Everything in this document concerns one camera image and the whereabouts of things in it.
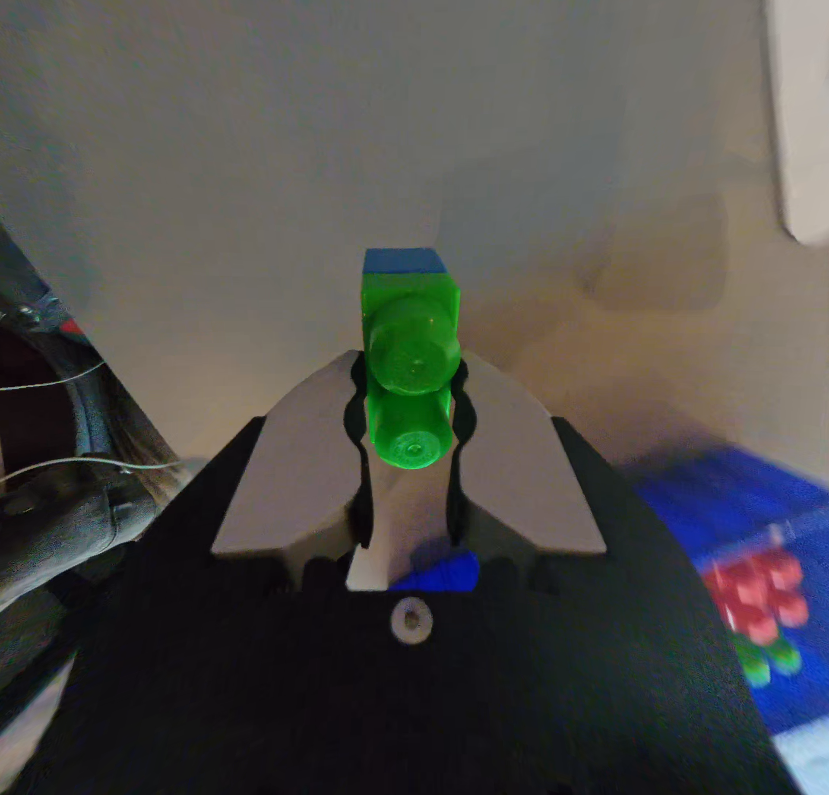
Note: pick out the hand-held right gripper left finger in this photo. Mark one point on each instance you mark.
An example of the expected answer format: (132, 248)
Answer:
(298, 477)

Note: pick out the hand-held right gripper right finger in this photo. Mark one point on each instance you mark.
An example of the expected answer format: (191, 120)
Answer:
(524, 477)

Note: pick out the blue plastic bin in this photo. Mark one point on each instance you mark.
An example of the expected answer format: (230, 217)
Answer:
(699, 516)

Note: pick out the green mega block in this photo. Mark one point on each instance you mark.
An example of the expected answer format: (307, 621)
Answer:
(408, 328)

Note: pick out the blue mega block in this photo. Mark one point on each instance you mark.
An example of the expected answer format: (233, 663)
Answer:
(405, 260)

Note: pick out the pile of mega blocks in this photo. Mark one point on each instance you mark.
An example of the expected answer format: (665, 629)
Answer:
(758, 600)

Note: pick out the person's dark jacket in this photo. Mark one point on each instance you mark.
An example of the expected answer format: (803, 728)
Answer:
(58, 516)

